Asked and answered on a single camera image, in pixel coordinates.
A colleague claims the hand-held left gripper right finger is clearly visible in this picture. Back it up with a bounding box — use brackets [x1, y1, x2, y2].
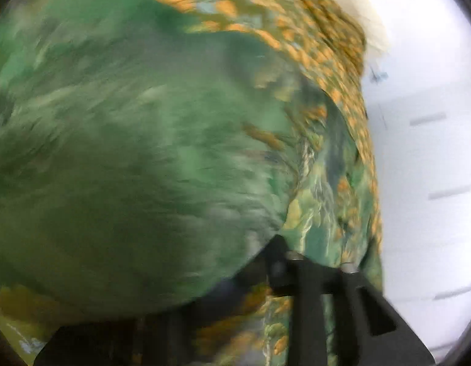
[265, 235, 436, 366]

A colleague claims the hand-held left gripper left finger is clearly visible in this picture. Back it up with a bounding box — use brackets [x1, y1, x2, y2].
[34, 253, 274, 366]

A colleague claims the green floral pillow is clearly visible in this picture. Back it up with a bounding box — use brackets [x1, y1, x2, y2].
[0, 0, 384, 366]

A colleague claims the white wardrobe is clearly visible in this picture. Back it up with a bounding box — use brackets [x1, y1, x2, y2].
[363, 84, 471, 357]

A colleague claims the orange-spotted green bedsheet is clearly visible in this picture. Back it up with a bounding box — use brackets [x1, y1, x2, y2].
[0, 0, 384, 366]

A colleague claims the white pillow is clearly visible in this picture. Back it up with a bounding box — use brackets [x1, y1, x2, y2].
[308, 0, 390, 59]

